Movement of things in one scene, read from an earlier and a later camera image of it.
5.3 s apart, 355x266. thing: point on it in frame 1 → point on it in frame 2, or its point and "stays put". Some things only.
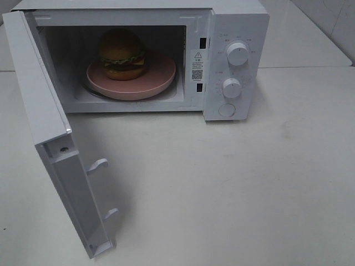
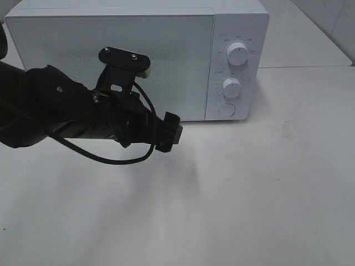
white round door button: x=227 y=110 stays put
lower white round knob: x=232 y=88 stays put
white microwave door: x=52 y=131 → x=178 y=47
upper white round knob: x=237 y=54 stays put
